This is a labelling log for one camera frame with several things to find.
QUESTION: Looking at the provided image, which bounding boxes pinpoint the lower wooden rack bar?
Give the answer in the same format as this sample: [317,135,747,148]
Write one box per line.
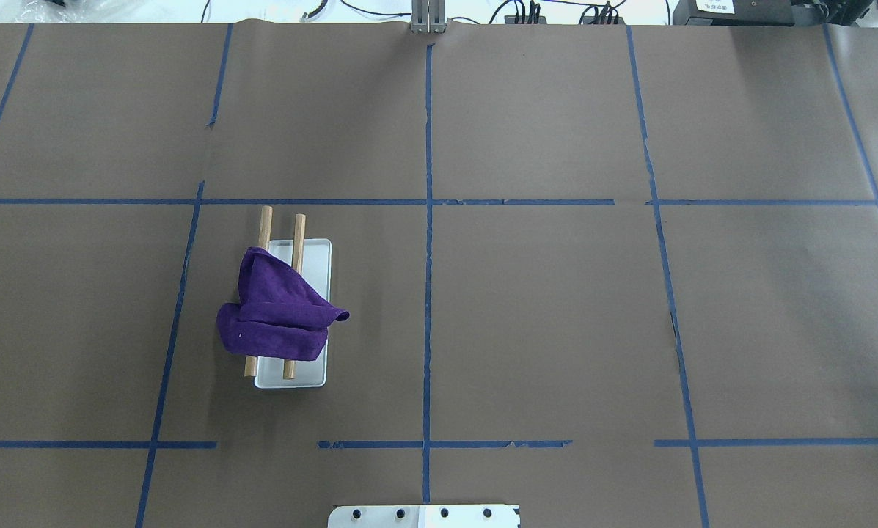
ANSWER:
[283,213,307,380]

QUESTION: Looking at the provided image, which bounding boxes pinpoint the white towel rack base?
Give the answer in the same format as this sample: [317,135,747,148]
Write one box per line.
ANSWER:
[253,238,332,390]

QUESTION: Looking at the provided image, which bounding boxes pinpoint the aluminium frame post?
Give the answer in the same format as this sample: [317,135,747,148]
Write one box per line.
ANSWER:
[411,0,448,34]

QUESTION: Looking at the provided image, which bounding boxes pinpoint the wooden rack bar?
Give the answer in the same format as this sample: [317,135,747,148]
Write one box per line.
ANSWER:
[244,206,272,378]
[283,213,307,380]

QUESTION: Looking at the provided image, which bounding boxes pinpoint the upper wooden rack bar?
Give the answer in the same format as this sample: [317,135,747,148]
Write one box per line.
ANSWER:
[244,206,272,378]

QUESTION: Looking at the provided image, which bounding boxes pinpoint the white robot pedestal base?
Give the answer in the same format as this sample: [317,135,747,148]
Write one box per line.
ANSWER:
[327,504,522,527]

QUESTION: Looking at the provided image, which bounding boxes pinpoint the black computer box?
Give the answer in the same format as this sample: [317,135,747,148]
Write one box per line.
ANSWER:
[671,1,797,27]

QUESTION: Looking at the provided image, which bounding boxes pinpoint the purple microfiber towel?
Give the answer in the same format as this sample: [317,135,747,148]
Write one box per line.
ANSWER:
[215,247,349,362]

